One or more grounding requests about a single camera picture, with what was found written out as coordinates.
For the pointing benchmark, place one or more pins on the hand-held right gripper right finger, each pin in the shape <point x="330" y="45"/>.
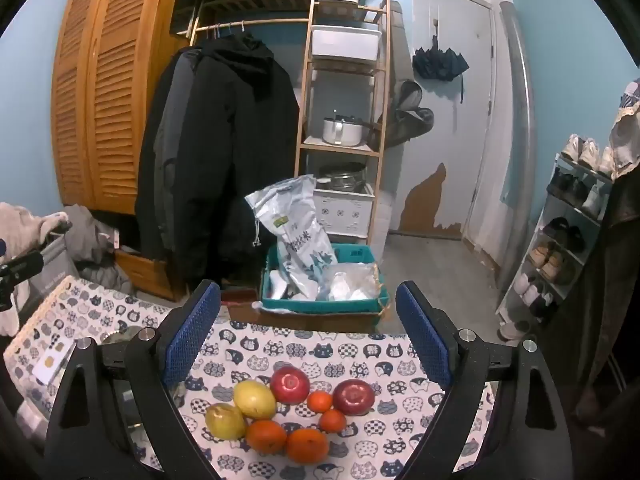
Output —
<point x="425" y="330"/>

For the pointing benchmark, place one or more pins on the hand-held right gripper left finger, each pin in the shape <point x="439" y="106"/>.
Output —
<point x="192" y="330"/>

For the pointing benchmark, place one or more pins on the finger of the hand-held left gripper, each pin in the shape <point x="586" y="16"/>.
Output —
<point x="22" y="265"/>

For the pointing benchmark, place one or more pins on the yellow pear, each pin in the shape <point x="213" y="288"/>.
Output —
<point x="255" y="399"/>
<point x="225" y="420"/>

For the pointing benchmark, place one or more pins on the dark red apple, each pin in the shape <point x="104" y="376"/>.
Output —
<point x="354" y="396"/>

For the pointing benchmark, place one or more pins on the large orange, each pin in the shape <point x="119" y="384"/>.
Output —
<point x="266" y="436"/>
<point x="306" y="444"/>

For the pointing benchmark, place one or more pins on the grey fabric bag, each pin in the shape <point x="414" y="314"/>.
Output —
<point x="45" y="280"/>

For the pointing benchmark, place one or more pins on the grey tote bag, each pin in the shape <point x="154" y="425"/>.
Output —
<point x="25" y="222"/>

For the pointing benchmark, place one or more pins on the cardboard box red label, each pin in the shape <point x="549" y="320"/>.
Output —
<point x="240" y="305"/>

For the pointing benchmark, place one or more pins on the grey clothes pile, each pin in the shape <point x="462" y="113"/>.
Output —
<point x="85" y="240"/>

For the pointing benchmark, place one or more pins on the wooden drawer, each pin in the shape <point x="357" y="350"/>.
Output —
<point x="145" y="270"/>

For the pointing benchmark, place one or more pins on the cat print tablecloth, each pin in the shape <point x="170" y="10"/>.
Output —
<point x="350" y="350"/>

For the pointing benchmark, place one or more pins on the clear plastic bag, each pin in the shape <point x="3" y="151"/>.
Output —
<point x="350" y="282"/>

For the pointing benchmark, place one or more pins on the teal box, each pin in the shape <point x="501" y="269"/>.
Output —
<point x="320" y="306"/>

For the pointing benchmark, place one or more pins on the bright red apple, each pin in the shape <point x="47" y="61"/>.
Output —
<point x="290" y="384"/>

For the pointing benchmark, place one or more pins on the small tangerine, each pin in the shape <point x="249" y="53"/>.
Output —
<point x="332" y="420"/>
<point x="320" y="401"/>

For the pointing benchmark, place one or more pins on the white patterned basket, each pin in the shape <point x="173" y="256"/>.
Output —
<point x="345" y="215"/>

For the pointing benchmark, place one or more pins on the white rice bag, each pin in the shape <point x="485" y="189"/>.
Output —
<point x="300" y="240"/>

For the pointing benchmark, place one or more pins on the steel pot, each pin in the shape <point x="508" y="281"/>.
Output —
<point x="345" y="180"/>

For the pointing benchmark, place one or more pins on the black hooded coat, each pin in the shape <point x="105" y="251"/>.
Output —
<point x="240" y="160"/>

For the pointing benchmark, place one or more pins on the dark grey coat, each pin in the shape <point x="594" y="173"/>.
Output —
<point x="170" y="150"/>

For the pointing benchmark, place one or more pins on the pale grey door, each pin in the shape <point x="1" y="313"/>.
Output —
<point x="450" y="135"/>

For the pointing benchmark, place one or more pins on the wooden louvered wardrobe doors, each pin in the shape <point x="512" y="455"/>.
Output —
<point x="115" y="85"/>

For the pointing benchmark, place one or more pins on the wooden shelf rack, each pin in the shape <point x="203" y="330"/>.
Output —
<point x="320" y="149"/>

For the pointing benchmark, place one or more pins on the dark hanging bag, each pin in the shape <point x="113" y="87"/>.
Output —
<point x="410" y="120"/>

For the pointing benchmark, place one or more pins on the white enamel pot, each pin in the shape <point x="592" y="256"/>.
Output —
<point x="342" y="132"/>

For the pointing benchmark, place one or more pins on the silver pipe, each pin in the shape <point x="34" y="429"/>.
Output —
<point x="522" y="135"/>

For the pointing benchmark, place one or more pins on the black umbrella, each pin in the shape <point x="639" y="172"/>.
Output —
<point x="440" y="62"/>

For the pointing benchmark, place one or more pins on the lacy pale fabric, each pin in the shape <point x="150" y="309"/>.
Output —
<point x="625" y="130"/>

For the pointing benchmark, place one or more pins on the wide white storage bin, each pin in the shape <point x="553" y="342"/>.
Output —
<point x="345" y="40"/>

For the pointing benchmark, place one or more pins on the wooden clothes rack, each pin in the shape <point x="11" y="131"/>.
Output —
<point x="260" y="21"/>

